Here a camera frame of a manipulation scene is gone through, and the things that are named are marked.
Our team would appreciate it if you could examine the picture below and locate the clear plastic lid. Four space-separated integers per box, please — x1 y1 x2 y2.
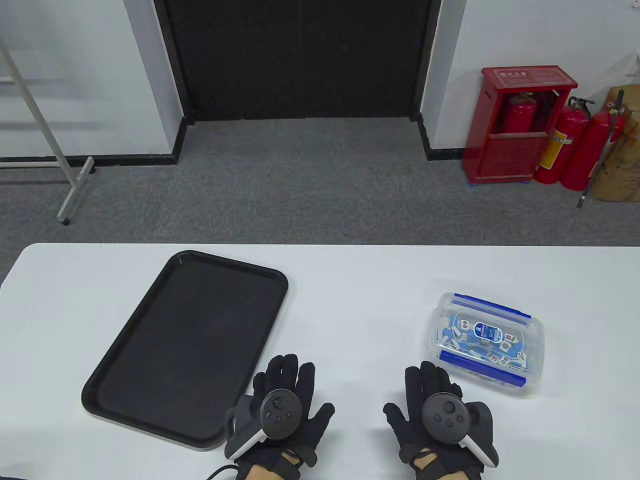
432 292 545 386

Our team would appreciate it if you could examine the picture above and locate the person's right hand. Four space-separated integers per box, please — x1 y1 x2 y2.
383 361 500 480

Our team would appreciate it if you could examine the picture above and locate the clear box with blue latches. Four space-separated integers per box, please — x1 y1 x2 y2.
427 291 546 396

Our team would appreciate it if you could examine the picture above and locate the red fire extinguisher cabinet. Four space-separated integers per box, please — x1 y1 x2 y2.
462 65 579 185

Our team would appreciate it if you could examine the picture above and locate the red extinguisher with yellow label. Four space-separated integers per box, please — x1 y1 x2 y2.
532 96 596 185

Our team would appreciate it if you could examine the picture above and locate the black door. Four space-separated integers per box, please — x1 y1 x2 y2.
152 0 443 123

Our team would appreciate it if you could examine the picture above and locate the person's left forearm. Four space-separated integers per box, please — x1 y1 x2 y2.
247 462 293 480

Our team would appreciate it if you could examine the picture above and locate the white metal stand frame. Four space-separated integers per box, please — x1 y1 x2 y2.
0 37 97 226

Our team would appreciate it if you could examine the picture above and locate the pile of blue mahjong tiles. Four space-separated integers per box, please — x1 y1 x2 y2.
436 312 530 368

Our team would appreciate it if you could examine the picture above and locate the person's left hand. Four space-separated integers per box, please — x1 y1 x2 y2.
223 354 336 480

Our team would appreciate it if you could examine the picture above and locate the black white controller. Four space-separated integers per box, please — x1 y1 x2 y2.
224 389 301 461
421 392 500 468

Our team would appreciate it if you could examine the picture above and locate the red fire extinguisher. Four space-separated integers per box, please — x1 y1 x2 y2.
502 92 538 135
559 102 626 192

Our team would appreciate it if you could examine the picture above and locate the brown cardboard box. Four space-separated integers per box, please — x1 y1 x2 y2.
590 84 640 203

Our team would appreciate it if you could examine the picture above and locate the black plastic tray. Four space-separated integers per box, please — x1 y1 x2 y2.
81 250 290 452

